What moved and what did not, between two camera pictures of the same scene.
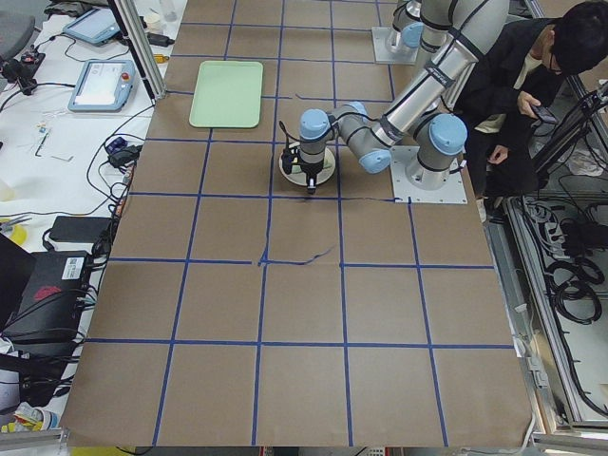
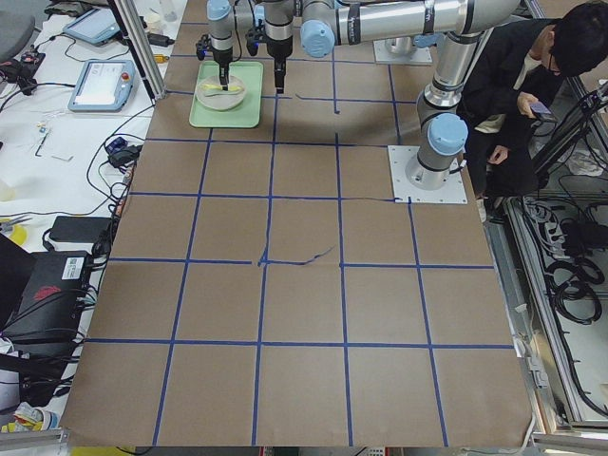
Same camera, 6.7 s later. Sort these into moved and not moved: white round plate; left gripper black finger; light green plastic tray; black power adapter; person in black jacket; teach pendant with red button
Moved: white round plate; left gripper black finger
Not moved: black power adapter; teach pendant with red button; light green plastic tray; person in black jacket
